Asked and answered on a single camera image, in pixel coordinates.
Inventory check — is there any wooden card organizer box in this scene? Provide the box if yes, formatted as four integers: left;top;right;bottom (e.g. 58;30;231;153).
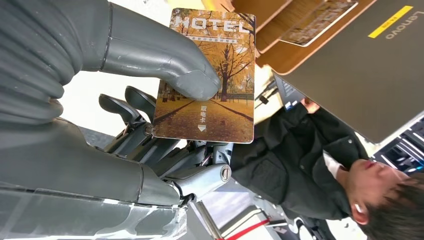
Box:
202;0;377;76

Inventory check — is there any person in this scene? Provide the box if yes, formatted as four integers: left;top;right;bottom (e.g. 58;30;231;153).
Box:
230;97;424;240

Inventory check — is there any grey laptop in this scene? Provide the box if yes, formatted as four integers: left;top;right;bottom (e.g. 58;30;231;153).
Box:
272;0;424;145

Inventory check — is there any red barrier belt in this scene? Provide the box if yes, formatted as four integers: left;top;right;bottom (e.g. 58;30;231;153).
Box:
225;218;271;240

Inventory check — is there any chrome stanchion post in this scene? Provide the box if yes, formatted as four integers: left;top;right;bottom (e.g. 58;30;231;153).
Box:
194;200;227;240

